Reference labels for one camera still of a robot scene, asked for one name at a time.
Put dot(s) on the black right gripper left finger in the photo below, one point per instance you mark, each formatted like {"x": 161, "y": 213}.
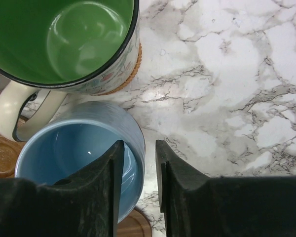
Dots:
{"x": 84, "y": 204}

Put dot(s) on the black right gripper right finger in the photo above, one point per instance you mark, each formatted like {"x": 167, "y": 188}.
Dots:
{"x": 195, "y": 205}

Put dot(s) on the brown wooden ringed coaster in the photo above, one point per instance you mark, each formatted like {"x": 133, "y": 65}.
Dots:
{"x": 136, "y": 224}

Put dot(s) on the light blue mug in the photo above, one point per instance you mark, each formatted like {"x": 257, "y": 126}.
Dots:
{"x": 79, "y": 136}

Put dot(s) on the green mug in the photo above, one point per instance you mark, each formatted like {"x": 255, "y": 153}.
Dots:
{"x": 52, "y": 48}

